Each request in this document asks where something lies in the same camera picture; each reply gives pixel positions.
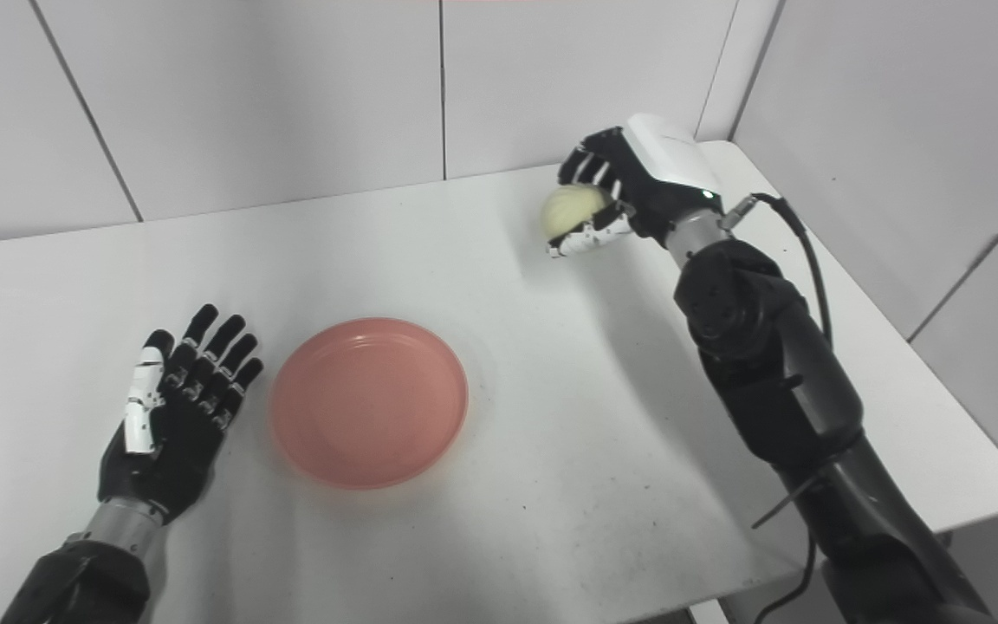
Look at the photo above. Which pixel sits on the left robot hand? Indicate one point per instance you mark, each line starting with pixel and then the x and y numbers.
pixel 171 433

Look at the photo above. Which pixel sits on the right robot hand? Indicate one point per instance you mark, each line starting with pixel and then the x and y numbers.
pixel 651 186

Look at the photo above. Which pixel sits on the white steamed bun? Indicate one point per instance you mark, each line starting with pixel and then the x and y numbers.
pixel 570 211

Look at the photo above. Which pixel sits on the pink plate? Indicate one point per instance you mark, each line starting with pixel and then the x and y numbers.
pixel 369 403

